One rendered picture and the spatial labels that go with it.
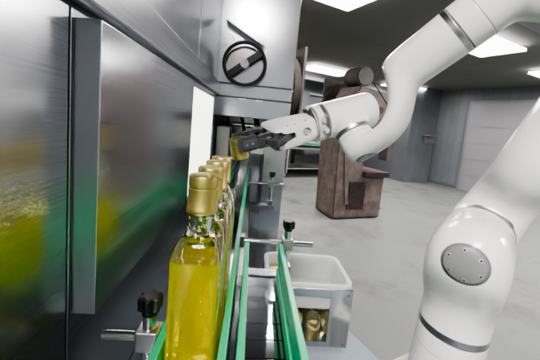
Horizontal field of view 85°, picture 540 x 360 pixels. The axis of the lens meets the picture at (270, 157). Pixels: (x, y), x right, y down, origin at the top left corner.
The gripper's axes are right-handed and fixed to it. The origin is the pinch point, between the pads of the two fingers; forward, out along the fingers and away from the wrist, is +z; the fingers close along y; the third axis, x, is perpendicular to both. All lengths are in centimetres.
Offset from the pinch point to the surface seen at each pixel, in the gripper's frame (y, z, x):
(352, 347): -3, -20, -70
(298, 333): -32.1, 4.8, -16.9
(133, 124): -12.7, 18.1, 10.3
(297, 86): 280, -140, -34
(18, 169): -28.1, 26.3, 11.2
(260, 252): 69, -12, -83
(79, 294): -23.8, 28.3, -6.1
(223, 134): 97, -11, -23
